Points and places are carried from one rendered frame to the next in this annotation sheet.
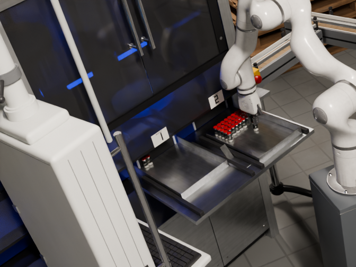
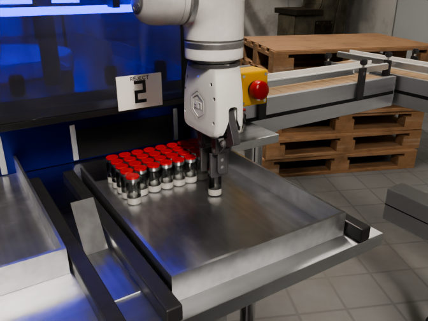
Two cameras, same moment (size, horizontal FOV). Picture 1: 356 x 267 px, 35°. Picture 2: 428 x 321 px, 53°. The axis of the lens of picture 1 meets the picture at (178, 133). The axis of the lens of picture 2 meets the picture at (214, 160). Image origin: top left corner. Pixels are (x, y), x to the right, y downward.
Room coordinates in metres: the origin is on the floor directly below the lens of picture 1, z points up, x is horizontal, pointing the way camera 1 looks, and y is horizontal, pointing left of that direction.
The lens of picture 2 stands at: (1.49, -0.32, 1.20)
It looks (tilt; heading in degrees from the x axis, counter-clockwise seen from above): 23 degrees down; 358
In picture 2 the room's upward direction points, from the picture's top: straight up
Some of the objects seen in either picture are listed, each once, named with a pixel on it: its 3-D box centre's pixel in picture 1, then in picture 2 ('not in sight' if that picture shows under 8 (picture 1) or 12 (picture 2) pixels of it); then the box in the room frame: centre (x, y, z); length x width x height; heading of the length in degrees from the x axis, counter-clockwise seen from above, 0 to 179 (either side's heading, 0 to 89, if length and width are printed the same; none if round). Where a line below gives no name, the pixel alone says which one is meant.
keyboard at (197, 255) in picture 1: (152, 246); not in sight; (1.65, 0.23, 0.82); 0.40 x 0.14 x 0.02; 37
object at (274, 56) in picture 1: (271, 58); (297, 90); (2.66, -0.60, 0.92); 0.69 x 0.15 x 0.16; 120
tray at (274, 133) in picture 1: (252, 133); (199, 197); (2.07, -0.32, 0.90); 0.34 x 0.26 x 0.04; 30
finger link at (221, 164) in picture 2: (257, 118); (223, 158); (2.09, -0.36, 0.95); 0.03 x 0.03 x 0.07; 30
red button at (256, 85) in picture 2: (257, 79); (257, 90); (2.36, -0.44, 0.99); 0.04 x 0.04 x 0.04; 30
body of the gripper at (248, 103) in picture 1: (249, 99); (213, 93); (2.11, -0.34, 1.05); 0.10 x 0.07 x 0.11; 30
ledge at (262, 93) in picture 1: (251, 95); (237, 134); (2.44, -0.41, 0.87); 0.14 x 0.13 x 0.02; 30
